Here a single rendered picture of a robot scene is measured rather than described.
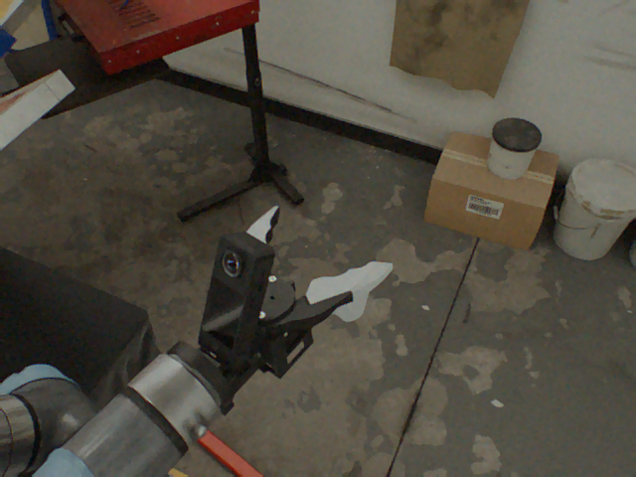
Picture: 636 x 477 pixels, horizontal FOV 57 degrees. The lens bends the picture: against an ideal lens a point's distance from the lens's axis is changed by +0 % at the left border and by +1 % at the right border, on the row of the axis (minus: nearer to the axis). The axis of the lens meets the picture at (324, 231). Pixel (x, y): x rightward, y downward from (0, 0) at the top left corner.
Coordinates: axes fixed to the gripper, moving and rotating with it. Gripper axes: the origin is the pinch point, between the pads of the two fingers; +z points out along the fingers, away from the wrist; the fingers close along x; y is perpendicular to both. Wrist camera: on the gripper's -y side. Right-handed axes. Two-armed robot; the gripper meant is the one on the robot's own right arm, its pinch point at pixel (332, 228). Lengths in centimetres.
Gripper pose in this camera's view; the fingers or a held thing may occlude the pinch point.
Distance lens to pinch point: 60.1
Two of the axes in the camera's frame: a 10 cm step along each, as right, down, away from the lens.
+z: 6.2, -6.0, 5.0
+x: 7.8, 3.9, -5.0
